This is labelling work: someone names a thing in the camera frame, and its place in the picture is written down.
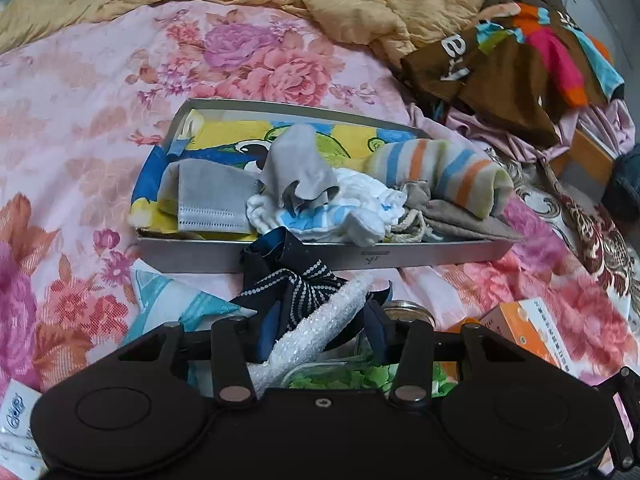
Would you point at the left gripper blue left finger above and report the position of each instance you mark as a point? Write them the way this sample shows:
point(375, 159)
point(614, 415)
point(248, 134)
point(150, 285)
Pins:
point(267, 333)

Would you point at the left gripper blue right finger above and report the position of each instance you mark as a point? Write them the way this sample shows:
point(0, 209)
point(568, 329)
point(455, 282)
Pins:
point(380, 331)

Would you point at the white textured sponge cloth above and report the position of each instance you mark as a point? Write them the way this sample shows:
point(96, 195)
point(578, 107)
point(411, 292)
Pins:
point(312, 334)

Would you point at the navy striped bow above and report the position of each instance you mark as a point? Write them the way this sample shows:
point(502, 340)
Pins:
point(278, 269)

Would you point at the white blue baby cloth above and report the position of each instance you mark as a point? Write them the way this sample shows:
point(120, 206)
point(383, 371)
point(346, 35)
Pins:
point(362, 213)

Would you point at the grey linen drawstring pouch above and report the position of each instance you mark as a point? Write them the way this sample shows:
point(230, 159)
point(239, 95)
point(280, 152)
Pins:
point(427, 218)

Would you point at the teal white tissue pack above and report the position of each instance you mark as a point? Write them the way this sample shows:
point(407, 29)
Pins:
point(162, 299)

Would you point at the grey face mask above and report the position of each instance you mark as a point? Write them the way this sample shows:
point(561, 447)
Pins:
point(206, 196)

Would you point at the grey microfibre cloth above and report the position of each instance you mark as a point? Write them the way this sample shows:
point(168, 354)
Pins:
point(295, 174)

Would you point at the striped towel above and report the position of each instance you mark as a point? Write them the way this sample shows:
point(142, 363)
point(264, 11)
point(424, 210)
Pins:
point(453, 173)

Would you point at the orange white medicine box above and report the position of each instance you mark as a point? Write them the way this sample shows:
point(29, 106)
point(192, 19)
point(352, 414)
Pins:
point(528, 323)

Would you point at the blue denim jeans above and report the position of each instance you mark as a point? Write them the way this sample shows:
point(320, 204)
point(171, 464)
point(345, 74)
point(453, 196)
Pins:
point(621, 197)

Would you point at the cartoon frog towel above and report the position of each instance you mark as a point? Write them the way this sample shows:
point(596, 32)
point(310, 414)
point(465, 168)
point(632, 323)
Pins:
point(242, 139)

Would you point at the silver patterned bed sheet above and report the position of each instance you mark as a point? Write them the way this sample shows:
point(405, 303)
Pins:
point(586, 228)

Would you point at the white blue carton box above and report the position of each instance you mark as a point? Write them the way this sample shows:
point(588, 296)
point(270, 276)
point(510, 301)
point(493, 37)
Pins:
point(19, 453)

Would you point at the pink floral quilt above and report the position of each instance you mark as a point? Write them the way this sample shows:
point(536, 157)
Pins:
point(82, 110)

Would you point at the brown colourful printed cloth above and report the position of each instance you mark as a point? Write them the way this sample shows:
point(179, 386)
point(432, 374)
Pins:
point(518, 65)

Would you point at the wooden bed frame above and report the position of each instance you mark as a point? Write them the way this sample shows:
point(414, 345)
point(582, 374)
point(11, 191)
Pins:
point(588, 153)

